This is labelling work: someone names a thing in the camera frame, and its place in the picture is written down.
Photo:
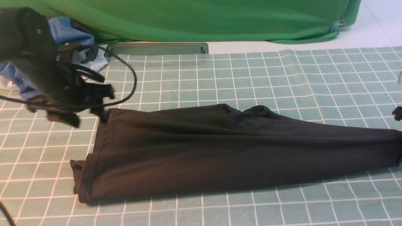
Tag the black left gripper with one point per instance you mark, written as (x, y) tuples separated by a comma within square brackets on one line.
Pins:
[(67, 86)]

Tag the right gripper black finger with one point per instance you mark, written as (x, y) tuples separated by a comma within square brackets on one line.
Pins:
[(397, 113)]

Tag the dark gray long-sleeve shirt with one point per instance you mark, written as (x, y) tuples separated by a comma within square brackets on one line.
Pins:
[(217, 148)]

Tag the green checkered tablecloth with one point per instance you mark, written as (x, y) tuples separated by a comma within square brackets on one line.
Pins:
[(351, 87)]

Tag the blue crumpled garment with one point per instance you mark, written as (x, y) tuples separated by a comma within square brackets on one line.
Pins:
[(30, 93)]

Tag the metal binder clip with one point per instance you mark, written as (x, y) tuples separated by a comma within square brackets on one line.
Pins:
[(338, 25)]

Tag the green backdrop cloth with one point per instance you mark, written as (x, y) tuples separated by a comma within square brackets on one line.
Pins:
[(278, 21)]

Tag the gray metal rail bracket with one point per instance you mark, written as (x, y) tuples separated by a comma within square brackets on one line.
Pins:
[(157, 49)]

